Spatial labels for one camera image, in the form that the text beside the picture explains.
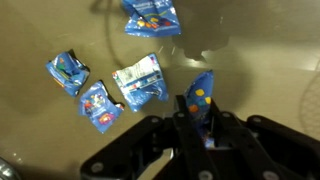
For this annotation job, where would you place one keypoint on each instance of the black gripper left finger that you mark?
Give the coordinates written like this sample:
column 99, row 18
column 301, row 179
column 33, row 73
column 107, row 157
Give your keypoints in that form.
column 173, row 143

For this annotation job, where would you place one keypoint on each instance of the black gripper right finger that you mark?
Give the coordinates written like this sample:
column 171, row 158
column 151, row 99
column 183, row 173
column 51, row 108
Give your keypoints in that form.
column 253, row 146

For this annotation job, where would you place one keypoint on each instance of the blue snack pack orange candies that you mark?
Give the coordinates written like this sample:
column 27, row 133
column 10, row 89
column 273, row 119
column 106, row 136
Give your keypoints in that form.
column 200, row 96

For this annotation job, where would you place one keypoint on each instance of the blue snack pack white label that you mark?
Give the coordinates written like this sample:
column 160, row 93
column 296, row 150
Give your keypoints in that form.
column 141, row 81

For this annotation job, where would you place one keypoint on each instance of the blue snack pack colourful candies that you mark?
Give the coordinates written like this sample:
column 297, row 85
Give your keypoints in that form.
column 99, row 107

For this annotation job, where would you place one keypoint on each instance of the blue snack pack purple logo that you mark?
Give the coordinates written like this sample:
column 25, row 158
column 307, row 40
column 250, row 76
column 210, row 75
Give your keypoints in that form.
column 151, row 18

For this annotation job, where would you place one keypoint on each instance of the small crumpled blue snack pack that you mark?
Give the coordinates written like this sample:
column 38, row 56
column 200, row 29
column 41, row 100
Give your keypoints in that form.
column 67, row 71

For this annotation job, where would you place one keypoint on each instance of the shiny metal round object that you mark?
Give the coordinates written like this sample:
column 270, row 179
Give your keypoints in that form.
column 6, row 170

